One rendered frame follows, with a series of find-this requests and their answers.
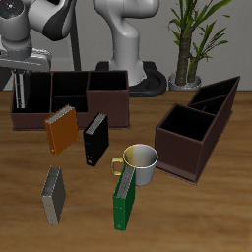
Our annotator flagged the grey striped book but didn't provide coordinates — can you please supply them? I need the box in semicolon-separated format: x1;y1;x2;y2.
40;165;67;226

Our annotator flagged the green pot plant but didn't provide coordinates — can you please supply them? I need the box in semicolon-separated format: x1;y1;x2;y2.
166;0;232;92

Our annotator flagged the orange book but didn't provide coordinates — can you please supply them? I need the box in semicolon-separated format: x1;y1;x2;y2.
44;104;80;157

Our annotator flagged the flat black base plate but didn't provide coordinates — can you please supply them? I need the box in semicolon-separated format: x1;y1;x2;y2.
94;60;168;98

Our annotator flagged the white and yellow mug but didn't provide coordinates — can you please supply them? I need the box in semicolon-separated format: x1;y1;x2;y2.
110;143;159;187

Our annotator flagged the dark grey pole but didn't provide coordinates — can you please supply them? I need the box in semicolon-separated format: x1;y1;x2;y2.
68;13;82;72

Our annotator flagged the dark brown desk caddy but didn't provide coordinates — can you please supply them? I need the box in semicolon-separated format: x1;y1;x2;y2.
155;76;241;185
10;69;131;132

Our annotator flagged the black book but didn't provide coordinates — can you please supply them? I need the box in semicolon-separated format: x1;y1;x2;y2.
83;112;110;167

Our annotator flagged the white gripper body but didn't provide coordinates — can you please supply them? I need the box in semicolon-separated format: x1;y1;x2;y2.
0;46;53;72

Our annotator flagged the green book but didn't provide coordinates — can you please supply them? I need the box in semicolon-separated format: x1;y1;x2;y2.
112;164;137;232

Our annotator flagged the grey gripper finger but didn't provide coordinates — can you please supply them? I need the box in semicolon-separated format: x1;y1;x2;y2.
21;69;32;108
13;69;23;109

